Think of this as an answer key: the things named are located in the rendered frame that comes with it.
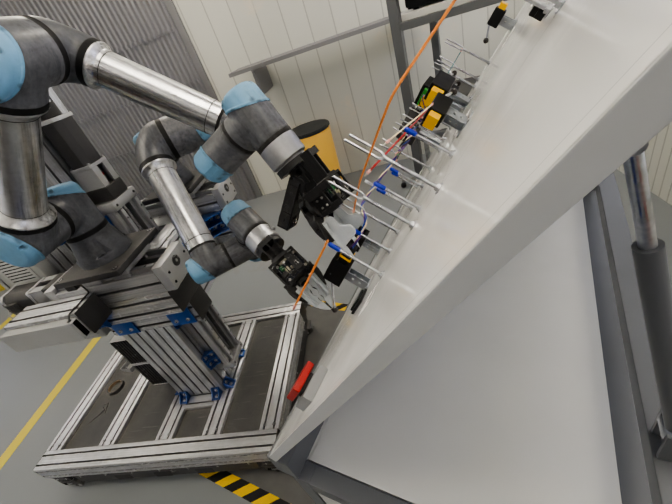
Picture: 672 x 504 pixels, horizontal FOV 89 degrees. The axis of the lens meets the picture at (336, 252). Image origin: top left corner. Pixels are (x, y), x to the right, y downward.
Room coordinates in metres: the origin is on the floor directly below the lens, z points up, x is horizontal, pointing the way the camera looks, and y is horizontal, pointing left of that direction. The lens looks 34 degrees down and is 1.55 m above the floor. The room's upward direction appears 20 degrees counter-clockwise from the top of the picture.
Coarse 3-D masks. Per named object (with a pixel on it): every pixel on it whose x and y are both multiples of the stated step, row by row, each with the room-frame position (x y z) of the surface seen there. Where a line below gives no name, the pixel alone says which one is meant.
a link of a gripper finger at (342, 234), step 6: (330, 216) 0.56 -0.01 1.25; (324, 222) 0.56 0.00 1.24; (330, 222) 0.56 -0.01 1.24; (336, 222) 0.55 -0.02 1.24; (330, 228) 0.56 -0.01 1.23; (336, 228) 0.55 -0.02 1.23; (342, 228) 0.54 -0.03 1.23; (348, 228) 0.54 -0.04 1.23; (354, 228) 0.53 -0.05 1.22; (330, 234) 0.55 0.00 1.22; (336, 234) 0.55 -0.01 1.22; (342, 234) 0.54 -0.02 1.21; (348, 234) 0.54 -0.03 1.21; (354, 234) 0.53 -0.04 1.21; (336, 240) 0.54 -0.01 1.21; (342, 240) 0.54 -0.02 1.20; (348, 240) 0.54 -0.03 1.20; (342, 246) 0.54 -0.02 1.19; (348, 252) 0.54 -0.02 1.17
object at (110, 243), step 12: (96, 228) 0.96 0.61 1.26; (108, 228) 0.98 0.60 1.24; (72, 240) 0.93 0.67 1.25; (84, 240) 0.93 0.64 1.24; (96, 240) 0.94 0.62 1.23; (108, 240) 0.95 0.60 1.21; (120, 240) 0.97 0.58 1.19; (84, 252) 0.92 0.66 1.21; (96, 252) 0.93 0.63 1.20; (108, 252) 0.93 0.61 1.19; (120, 252) 0.95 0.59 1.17; (84, 264) 0.92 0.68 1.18; (96, 264) 0.91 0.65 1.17
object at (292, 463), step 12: (408, 192) 1.24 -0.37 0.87; (324, 348) 0.61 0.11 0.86; (312, 372) 0.55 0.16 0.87; (312, 432) 0.43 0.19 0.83; (300, 444) 0.40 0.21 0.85; (312, 444) 0.42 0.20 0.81; (288, 456) 0.38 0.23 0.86; (300, 456) 0.39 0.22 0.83; (288, 468) 0.36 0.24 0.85; (300, 468) 0.37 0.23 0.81
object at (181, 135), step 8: (160, 120) 1.07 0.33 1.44; (168, 120) 1.06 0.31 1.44; (176, 120) 1.06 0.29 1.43; (160, 128) 1.04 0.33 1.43; (168, 128) 1.04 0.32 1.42; (176, 128) 1.04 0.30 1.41; (184, 128) 1.05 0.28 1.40; (192, 128) 1.05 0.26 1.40; (168, 136) 1.03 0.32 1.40; (176, 136) 1.04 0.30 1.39; (184, 136) 1.04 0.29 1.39; (192, 136) 1.05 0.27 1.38; (200, 136) 1.05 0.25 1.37; (208, 136) 1.07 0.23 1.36; (168, 144) 1.03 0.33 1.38; (176, 144) 1.04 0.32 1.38; (184, 144) 1.04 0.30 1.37; (192, 144) 1.05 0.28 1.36; (200, 144) 1.07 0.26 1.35; (176, 152) 1.04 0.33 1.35; (184, 152) 1.06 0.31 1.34
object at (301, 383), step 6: (306, 366) 0.35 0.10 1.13; (312, 366) 0.35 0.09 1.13; (300, 372) 0.37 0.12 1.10; (306, 372) 0.34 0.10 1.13; (300, 378) 0.33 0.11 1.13; (306, 378) 0.33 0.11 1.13; (294, 384) 0.33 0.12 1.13; (300, 384) 0.33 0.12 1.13; (306, 384) 0.33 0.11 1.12; (294, 390) 0.32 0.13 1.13; (300, 390) 0.32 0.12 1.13; (288, 396) 0.33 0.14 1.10; (294, 396) 0.32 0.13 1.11; (300, 396) 0.33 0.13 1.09
